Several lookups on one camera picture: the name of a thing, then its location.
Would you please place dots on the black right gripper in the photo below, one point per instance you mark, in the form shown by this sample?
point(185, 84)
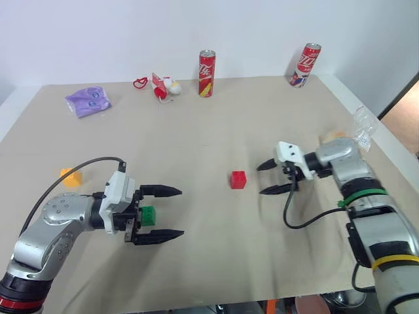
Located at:
point(293, 175)

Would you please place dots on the tall red cola can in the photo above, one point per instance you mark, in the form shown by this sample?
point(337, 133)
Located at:
point(207, 73)

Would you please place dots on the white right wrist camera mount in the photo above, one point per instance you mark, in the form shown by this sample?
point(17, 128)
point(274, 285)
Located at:
point(291, 152)

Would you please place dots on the red white blue cola can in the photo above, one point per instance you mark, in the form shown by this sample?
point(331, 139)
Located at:
point(304, 65)

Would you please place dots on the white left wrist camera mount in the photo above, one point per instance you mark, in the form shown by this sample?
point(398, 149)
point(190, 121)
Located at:
point(118, 193)

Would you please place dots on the purple plastic bag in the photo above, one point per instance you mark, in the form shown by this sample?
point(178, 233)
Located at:
point(87, 102)

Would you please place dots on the orange upright bar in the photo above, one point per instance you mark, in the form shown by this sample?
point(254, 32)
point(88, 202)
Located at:
point(273, 307)

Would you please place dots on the yellow building block cube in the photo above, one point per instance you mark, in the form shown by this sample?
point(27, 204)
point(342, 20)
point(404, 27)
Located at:
point(71, 178)

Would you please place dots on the brown panel with dark edge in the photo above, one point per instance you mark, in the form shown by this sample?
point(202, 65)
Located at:
point(406, 117)

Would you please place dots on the clear plastic zip bag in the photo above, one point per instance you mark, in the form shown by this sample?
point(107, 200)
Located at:
point(362, 129)

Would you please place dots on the brown round object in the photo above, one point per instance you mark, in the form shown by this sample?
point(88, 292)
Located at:
point(311, 304)

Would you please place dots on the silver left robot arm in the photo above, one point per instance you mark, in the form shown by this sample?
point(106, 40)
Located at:
point(49, 229)

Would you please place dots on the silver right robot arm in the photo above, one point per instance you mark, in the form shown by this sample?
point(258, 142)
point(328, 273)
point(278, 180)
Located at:
point(353, 170)

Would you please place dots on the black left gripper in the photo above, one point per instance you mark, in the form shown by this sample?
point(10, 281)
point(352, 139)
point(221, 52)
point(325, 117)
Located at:
point(129, 222)

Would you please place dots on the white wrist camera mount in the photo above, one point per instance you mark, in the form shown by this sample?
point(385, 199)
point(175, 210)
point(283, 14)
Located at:
point(291, 152)
point(118, 193)

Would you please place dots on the green building block cube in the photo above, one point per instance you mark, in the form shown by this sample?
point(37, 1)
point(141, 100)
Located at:
point(149, 216)

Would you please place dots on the beige table cloth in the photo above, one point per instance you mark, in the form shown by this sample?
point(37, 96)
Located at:
point(203, 137)

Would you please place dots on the shiny metal bowl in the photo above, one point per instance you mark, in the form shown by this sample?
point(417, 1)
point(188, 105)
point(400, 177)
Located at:
point(343, 297)

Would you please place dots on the red building block cube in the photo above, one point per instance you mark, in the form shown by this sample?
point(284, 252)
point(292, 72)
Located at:
point(238, 180)

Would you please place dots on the white lucky cat toy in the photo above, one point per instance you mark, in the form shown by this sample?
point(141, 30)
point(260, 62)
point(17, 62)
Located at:
point(173, 86)

